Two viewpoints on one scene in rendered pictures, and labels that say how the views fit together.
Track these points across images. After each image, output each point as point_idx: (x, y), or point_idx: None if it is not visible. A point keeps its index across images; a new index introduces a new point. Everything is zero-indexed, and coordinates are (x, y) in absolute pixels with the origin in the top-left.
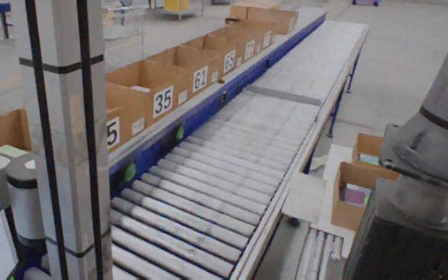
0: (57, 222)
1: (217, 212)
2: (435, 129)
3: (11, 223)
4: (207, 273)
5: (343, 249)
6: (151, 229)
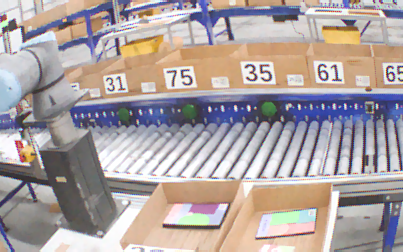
0: None
1: (170, 158)
2: None
3: None
4: (112, 164)
5: (137, 209)
6: (145, 142)
